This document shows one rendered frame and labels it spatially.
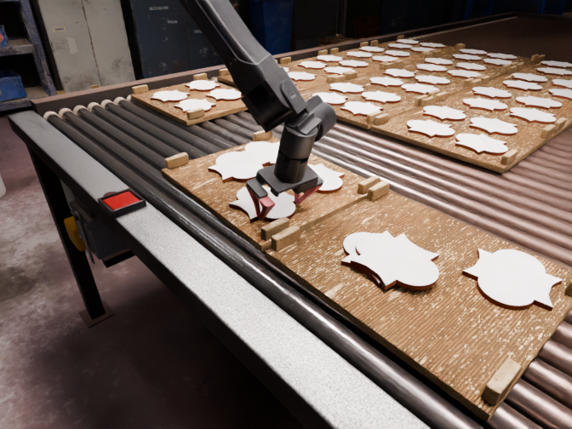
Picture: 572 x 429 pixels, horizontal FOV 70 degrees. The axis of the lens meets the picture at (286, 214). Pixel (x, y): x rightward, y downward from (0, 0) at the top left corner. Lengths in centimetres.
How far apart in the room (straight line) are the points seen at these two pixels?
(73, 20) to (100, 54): 40
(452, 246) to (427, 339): 24
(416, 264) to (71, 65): 482
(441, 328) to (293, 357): 21
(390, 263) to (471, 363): 19
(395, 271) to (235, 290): 26
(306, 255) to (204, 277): 18
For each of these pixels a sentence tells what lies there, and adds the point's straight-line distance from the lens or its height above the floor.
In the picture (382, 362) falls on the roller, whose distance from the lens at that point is 59.
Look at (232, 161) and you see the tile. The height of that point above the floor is 95.
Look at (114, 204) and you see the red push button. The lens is 94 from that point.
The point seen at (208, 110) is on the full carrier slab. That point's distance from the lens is 144.
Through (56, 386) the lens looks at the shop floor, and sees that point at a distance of 189.
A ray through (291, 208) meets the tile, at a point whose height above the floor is 95.
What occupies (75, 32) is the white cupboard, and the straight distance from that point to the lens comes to 519.
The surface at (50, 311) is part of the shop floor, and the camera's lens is 220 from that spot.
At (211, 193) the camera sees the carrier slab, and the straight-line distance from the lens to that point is 91.
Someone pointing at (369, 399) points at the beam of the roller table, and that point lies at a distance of 56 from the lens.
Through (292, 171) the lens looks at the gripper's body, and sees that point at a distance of 72.
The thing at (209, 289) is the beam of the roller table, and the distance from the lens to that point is 69.
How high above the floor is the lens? 138
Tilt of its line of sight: 32 degrees down
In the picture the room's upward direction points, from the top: straight up
